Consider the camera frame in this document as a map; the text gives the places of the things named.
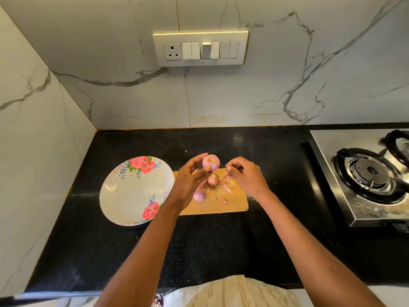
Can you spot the beige striped garment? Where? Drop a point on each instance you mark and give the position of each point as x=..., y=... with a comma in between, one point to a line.
x=233, y=294

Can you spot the stainless steel gas stove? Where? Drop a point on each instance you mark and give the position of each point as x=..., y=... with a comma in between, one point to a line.
x=324, y=143

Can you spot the black stove burner grate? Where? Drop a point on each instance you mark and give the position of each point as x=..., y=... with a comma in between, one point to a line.
x=399, y=145
x=372, y=174

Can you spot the white wall switch panel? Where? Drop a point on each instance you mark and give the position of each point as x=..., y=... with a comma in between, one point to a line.
x=200, y=49

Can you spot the person's left forearm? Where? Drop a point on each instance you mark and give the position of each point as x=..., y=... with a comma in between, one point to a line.
x=144, y=262

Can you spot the person's right hand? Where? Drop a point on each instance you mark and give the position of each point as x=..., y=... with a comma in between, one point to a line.
x=251, y=179

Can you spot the pile of onion peels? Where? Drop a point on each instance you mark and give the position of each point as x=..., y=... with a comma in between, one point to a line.
x=226, y=187

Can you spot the person's left hand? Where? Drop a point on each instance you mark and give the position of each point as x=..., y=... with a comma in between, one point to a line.
x=187, y=185

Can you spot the wooden cutting board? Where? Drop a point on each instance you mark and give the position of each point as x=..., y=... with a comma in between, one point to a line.
x=238, y=204

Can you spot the person's right forearm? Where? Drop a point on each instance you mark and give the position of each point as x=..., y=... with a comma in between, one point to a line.
x=316, y=255

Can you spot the white floral plate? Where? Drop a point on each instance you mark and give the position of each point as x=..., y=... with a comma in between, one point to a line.
x=130, y=193

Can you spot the small pink onion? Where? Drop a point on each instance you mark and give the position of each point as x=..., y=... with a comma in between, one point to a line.
x=211, y=163
x=213, y=180
x=199, y=195

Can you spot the black stone countertop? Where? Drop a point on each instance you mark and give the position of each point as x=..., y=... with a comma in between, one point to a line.
x=281, y=149

